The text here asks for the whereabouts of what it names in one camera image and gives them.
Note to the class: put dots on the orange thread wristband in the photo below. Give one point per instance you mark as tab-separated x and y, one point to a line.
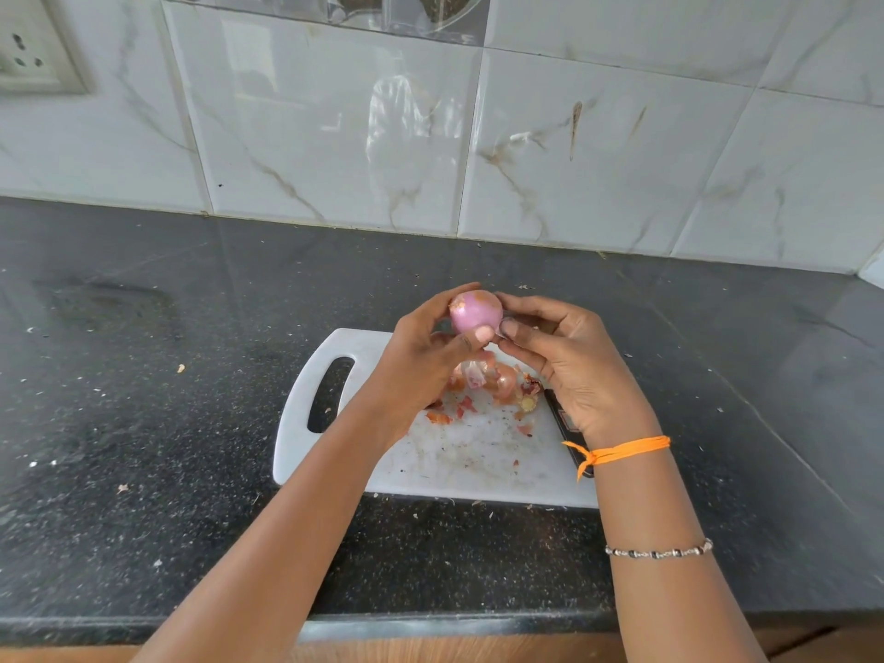
632	448

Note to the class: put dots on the person's right forearm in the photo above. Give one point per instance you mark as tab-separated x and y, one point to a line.
663	559

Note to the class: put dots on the wooden cabinet front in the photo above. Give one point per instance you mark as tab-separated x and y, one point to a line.
483	650

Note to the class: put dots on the pile of onion peels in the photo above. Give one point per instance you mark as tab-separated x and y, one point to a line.
507	385

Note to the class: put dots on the person's right thumb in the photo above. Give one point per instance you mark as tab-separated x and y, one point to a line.
519	358

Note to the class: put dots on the person's left hand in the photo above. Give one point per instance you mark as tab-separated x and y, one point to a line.
414	365

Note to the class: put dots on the person's right middle finger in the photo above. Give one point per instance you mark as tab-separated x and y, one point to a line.
535	303

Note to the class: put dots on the white plastic cutting board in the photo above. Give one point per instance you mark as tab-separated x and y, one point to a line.
476	466

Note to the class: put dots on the person's left forearm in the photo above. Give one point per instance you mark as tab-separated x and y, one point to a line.
290	538

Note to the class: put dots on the peeled pink onion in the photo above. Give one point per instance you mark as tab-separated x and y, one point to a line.
475	310

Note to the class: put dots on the person's left thumb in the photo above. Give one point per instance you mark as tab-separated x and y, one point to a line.
475	336

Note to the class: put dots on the person's right hand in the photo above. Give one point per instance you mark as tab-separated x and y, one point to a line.
587	372

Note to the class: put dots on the white wall power socket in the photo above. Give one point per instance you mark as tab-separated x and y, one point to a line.
31	44

